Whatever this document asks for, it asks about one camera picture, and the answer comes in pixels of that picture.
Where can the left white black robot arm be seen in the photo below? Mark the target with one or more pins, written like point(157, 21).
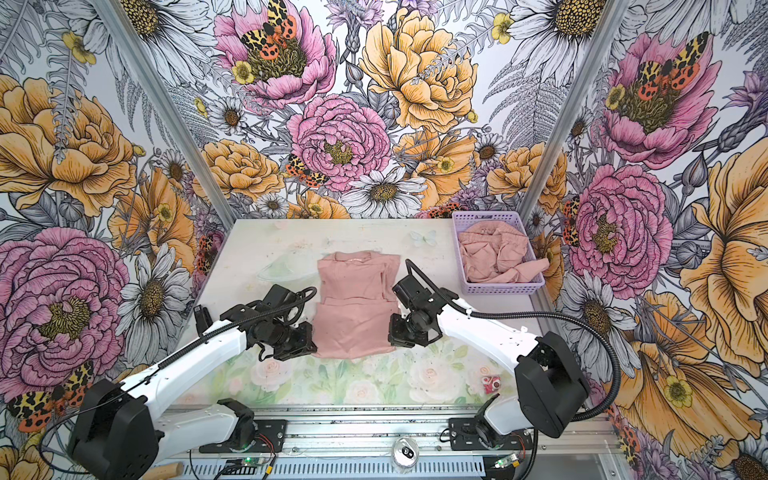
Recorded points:
point(123, 428)

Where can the pink garments in basket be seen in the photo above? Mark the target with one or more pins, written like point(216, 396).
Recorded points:
point(494, 252)

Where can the aluminium corner post left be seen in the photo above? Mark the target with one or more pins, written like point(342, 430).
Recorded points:
point(118, 24)

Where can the lilac perforated plastic basket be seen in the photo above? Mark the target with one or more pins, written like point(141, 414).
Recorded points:
point(463, 220)

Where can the small green circuit board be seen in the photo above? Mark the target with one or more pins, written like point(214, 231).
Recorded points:
point(250, 466)

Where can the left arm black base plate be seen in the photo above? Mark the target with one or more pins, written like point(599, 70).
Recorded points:
point(264, 435)

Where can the wooden cork block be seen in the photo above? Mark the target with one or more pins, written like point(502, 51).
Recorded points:
point(165, 472)

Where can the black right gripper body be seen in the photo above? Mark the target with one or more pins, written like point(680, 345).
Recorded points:
point(408, 331)

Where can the aluminium corner post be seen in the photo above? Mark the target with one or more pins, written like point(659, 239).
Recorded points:
point(606, 31)
point(118, 24)

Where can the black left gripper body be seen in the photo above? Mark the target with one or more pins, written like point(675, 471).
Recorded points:
point(287, 341)

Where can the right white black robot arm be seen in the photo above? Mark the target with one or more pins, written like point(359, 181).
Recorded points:
point(550, 388)

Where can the pink pixel-print t-shirt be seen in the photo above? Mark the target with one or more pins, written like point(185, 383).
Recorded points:
point(357, 300)

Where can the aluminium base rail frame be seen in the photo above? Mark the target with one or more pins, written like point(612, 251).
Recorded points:
point(354, 442)

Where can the aluminium corner post right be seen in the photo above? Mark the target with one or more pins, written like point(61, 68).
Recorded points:
point(606, 31)

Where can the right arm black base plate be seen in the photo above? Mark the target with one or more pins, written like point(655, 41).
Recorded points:
point(463, 435)

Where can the right small circuit board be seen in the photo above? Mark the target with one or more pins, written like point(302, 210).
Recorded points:
point(508, 462)

